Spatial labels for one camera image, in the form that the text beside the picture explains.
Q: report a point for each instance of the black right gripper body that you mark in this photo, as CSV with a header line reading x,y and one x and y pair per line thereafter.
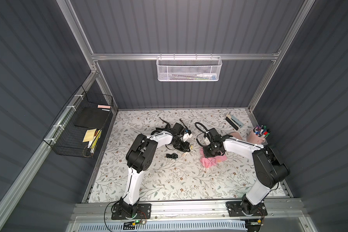
x,y
208,148

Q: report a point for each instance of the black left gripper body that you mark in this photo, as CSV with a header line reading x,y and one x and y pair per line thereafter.
x,y
184,145

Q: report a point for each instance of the pink cloth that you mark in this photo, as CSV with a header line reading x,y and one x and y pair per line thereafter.
x,y
212,161

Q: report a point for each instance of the green dial watch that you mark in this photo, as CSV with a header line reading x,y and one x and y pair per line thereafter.
x,y
173,156

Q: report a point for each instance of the beige strap watch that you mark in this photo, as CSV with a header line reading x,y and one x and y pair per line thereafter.
x,y
188,151

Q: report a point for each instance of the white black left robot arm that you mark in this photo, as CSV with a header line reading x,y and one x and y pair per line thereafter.
x,y
140,156

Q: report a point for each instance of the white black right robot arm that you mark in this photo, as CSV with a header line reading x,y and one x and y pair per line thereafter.
x,y
268,169

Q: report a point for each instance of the pink case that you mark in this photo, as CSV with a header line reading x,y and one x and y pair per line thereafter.
x,y
236,135

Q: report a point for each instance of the pink pen cup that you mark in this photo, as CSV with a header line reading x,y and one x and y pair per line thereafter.
x,y
254,139

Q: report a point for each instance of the coloured markers bunch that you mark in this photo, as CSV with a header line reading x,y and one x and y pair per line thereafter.
x,y
261,131

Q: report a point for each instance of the black notebook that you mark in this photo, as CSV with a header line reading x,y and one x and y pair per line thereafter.
x,y
92,118

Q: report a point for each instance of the yellow sticky note pad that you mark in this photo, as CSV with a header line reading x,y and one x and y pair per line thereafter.
x,y
89,135

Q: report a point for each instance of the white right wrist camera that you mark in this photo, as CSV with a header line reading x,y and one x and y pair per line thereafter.
x,y
206,140

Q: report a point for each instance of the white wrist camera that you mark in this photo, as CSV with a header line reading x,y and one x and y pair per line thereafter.
x,y
206,140
187,136

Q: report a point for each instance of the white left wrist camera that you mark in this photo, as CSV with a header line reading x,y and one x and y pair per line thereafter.
x,y
187,136

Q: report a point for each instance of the white wire basket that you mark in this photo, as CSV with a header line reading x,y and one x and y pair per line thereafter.
x,y
188,68

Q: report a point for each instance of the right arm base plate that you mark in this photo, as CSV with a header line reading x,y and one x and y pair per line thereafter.
x,y
244,208

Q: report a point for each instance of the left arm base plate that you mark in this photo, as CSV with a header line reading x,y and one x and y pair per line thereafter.
x,y
137,211

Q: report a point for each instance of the black wire basket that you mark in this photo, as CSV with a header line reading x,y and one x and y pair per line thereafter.
x,y
79,128

